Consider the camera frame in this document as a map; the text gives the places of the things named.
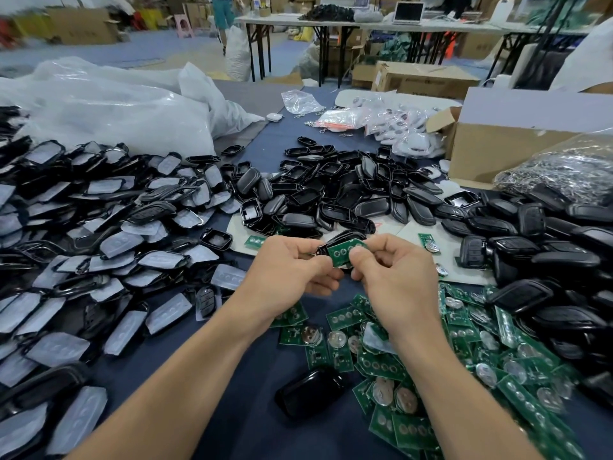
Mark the person's left hand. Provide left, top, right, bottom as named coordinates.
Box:
left=232, top=234, right=344, bottom=326

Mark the person's right hand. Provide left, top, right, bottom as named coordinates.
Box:
left=349, top=233, right=444, bottom=334

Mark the small green circuit board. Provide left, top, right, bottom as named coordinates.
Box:
left=328, top=238, right=367, bottom=271

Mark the pile of black shell halves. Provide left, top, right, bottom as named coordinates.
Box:
left=234, top=137, right=485, bottom=240

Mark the lone glossy black shell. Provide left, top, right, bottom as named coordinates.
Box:
left=276, top=367, right=348, bottom=420

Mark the pile of green circuit boards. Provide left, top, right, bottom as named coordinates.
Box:
left=244, top=229, right=586, bottom=460

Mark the pile of assembled black fobs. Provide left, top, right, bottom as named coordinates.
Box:
left=460, top=181, right=613, bottom=399

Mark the pile of shells with pads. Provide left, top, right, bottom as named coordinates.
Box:
left=0, top=105, right=255, bottom=460

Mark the person's left forearm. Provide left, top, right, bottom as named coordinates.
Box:
left=67, top=302, right=274, bottom=460

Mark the person's right forearm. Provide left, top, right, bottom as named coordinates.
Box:
left=397, top=316, right=542, bottom=460

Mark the clear plastic film piece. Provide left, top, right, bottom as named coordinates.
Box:
left=362, top=321, right=398, bottom=355

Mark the heap of clear parts bags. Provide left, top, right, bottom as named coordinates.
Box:
left=364, top=95, right=446, bottom=159

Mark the large open cardboard box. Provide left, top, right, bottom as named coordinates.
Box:
left=426, top=88, right=613, bottom=188

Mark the clear bag with red label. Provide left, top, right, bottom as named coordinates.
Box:
left=311, top=108, right=370, bottom=132

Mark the small crumpled clear plastic bag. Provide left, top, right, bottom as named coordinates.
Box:
left=280, top=89, right=327, bottom=117

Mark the clear bag of metal parts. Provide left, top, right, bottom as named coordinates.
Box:
left=493, top=139, right=613, bottom=205

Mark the brown cardboard box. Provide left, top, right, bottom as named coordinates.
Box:
left=372, top=60, right=480, bottom=102

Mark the white sack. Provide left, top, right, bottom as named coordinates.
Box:
left=225, top=26, right=252, bottom=82

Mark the large white plastic bag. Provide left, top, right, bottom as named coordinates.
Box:
left=0, top=57, right=264, bottom=157

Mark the long white table top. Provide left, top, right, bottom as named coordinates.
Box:
left=234, top=14, right=595, bottom=35

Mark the open laptop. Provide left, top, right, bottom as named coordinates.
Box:
left=393, top=1, right=425, bottom=24

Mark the heap of black parts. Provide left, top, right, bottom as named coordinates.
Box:
left=299, top=4, right=356, bottom=23

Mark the pink plastic stool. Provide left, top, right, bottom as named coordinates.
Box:
left=172, top=14, right=195, bottom=39

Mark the tan cardboard box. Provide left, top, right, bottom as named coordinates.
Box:
left=46, top=6, right=121, bottom=46

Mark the black metal table frame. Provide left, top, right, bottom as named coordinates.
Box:
left=239, top=19, right=356, bottom=87

